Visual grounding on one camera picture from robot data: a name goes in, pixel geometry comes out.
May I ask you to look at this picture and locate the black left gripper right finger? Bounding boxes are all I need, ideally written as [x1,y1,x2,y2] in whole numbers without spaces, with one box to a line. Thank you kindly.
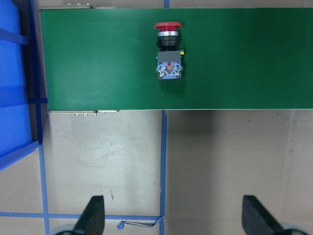
[242,195,291,235]

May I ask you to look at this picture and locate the red push button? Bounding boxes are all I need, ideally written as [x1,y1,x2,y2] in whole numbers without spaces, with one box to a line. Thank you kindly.
[154,22,184,80]

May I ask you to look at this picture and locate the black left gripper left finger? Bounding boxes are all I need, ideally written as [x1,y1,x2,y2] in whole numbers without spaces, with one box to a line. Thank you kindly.
[72,195,105,235]

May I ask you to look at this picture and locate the green conveyor belt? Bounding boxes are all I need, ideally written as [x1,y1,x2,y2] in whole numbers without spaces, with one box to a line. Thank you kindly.
[40,8,313,113]

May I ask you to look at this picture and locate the blue bin with buttons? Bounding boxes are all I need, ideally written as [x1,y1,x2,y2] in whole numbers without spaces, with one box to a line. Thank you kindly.
[0,0,39,169]

